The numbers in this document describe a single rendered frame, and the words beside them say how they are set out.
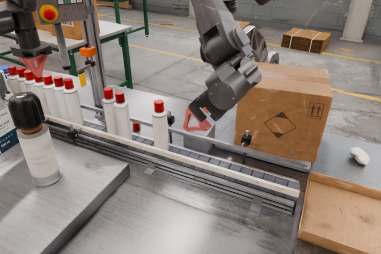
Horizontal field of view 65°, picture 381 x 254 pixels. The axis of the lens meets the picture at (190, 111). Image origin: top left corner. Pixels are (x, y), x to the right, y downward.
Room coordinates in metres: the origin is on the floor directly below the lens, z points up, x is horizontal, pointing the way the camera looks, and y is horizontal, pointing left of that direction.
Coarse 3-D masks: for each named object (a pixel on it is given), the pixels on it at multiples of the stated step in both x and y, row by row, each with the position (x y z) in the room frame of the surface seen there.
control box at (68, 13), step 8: (40, 0) 1.06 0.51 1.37; (48, 0) 1.08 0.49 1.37; (56, 0) 1.09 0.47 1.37; (40, 8) 1.06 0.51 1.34; (48, 8) 1.07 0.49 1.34; (56, 8) 1.09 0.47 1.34; (64, 8) 1.10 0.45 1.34; (72, 8) 1.11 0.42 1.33; (80, 8) 1.13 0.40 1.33; (40, 16) 1.06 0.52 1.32; (56, 16) 1.08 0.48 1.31; (64, 16) 1.10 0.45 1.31; (72, 16) 1.11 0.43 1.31; (80, 16) 1.12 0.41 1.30; (40, 24) 1.06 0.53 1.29
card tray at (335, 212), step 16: (320, 176) 0.76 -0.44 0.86; (320, 192) 0.71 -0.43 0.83; (336, 192) 0.71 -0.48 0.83; (352, 192) 0.71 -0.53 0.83; (368, 192) 0.69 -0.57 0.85; (304, 208) 0.64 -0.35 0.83; (320, 208) 0.64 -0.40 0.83; (336, 208) 0.64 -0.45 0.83; (352, 208) 0.64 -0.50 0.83; (368, 208) 0.64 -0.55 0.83; (304, 224) 0.58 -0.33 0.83; (320, 224) 0.58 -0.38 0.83; (336, 224) 0.58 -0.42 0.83; (352, 224) 0.58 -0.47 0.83; (368, 224) 0.58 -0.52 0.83; (304, 240) 0.53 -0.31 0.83; (320, 240) 0.51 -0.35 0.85; (336, 240) 0.53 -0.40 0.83; (352, 240) 0.53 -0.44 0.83; (368, 240) 0.53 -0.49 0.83
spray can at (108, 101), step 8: (104, 88) 0.97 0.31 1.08; (112, 88) 0.97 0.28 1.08; (104, 96) 0.96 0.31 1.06; (112, 96) 0.96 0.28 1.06; (104, 104) 0.95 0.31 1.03; (112, 104) 0.95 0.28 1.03; (104, 112) 0.95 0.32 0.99; (112, 112) 0.94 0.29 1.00; (112, 120) 0.94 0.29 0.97; (112, 128) 0.94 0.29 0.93
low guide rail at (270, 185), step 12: (48, 120) 1.05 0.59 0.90; (60, 120) 1.02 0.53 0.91; (96, 132) 0.94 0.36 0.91; (132, 144) 0.87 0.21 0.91; (144, 144) 0.86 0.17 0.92; (168, 156) 0.81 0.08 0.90; (180, 156) 0.79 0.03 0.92; (204, 168) 0.75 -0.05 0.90; (216, 168) 0.74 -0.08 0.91; (252, 180) 0.68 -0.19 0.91; (264, 180) 0.68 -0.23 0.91; (288, 192) 0.64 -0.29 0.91
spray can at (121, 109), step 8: (120, 96) 0.92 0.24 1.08; (120, 104) 0.92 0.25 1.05; (120, 112) 0.91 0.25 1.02; (128, 112) 0.93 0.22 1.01; (120, 120) 0.91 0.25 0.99; (128, 120) 0.92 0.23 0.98; (120, 128) 0.91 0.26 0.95; (128, 128) 0.92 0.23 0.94; (120, 136) 0.91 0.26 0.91; (128, 136) 0.92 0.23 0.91
